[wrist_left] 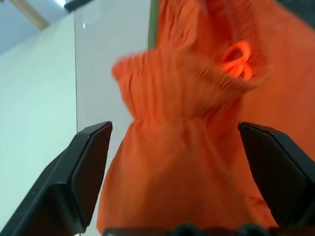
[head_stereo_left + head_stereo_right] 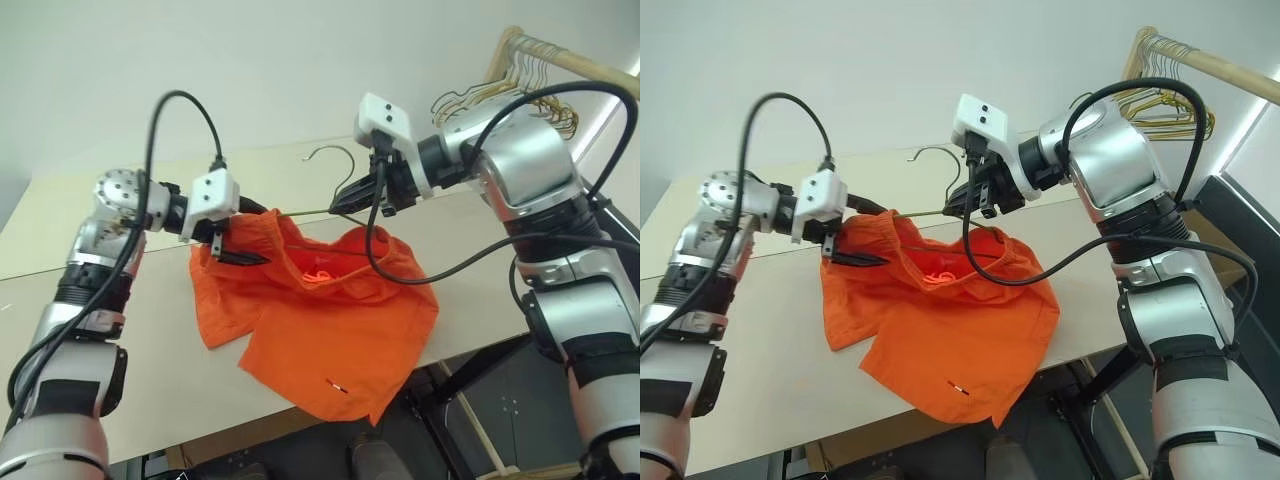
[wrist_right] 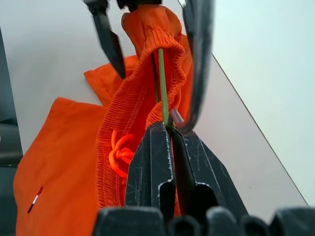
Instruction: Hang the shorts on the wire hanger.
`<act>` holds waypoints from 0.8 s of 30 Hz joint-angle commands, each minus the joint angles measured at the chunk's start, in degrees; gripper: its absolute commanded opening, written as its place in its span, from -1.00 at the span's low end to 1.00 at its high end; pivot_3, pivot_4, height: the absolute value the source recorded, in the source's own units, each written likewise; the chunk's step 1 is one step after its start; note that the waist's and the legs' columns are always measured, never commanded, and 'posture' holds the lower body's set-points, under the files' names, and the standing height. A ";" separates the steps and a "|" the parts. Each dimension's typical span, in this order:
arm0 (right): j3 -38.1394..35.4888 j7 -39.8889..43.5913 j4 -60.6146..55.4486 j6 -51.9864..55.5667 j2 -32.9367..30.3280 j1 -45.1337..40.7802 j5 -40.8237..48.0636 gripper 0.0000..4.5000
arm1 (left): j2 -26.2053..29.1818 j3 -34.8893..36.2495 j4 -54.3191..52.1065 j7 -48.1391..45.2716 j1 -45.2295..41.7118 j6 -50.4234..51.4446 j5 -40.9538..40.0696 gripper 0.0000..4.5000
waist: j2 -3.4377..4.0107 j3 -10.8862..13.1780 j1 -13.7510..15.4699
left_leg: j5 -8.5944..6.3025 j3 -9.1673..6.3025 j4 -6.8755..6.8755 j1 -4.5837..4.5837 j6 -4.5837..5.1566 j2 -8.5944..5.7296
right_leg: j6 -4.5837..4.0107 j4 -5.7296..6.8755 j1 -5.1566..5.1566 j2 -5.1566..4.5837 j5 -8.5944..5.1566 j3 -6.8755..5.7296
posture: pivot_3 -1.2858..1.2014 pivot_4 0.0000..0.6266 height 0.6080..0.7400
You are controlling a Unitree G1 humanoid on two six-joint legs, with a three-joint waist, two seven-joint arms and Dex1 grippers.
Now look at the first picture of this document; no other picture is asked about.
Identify orange shorts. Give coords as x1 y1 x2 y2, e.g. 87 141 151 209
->
97 0 315 234

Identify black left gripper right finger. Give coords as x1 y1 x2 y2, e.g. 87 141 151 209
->
237 121 315 229

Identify black box-shaped object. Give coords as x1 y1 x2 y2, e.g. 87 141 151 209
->
63 0 82 12

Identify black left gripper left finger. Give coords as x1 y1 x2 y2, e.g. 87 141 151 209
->
0 121 113 236

